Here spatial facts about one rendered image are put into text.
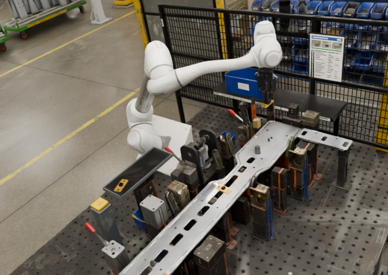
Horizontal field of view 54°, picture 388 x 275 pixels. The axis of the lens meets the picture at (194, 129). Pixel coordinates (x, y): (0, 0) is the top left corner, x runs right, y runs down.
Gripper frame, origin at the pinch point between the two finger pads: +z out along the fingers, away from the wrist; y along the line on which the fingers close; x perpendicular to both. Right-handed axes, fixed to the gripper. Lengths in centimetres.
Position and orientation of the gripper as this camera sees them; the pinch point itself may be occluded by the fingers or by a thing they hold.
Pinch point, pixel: (267, 97)
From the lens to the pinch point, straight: 211.5
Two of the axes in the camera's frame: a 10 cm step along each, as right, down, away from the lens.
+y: 7.8, 2.5, -5.7
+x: 6.1, -5.0, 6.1
